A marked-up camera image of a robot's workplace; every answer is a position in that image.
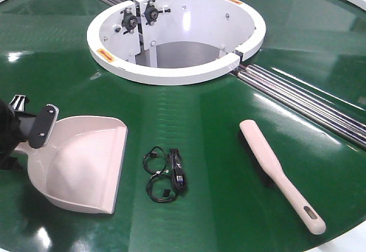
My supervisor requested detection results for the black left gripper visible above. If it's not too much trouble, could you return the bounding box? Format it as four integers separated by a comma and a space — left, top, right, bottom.
1, 94, 35, 171

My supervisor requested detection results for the pink plastic dustpan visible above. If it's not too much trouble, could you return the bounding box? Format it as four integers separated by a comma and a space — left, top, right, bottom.
15, 115, 128, 214

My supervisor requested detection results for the thick black cable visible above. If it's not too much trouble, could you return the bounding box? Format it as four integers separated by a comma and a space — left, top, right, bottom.
167, 148, 189, 193

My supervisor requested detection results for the pink hand brush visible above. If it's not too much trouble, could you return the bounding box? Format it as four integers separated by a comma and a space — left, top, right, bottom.
239, 119, 327, 235

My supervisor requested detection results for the green conveyor belt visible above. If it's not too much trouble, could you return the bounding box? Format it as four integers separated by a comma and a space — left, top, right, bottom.
1, 0, 365, 251

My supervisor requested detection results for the orange warning label front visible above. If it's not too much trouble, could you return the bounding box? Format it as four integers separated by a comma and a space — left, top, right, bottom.
97, 48, 116, 63

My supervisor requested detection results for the orange warning label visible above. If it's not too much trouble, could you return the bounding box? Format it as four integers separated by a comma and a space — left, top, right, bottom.
97, 48, 116, 63
227, 0, 243, 5

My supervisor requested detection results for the black bearing left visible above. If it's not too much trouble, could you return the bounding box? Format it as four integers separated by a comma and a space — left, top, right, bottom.
121, 7, 138, 35

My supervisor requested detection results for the black bearing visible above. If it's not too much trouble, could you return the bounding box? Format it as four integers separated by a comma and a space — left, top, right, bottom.
121, 7, 138, 35
141, 0, 171, 26

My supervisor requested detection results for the black bearing right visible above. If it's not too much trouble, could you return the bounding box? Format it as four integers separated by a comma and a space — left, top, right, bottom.
141, 0, 171, 26

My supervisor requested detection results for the orange warning label rear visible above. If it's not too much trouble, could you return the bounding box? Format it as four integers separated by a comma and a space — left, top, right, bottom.
227, 0, 243, 5

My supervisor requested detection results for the steel rollers right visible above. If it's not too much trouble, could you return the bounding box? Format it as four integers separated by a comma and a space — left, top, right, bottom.
231, 64, 365, 149

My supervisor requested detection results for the white inner ring guard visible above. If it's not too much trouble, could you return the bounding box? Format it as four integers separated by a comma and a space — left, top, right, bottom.
86, 0, 266, 86

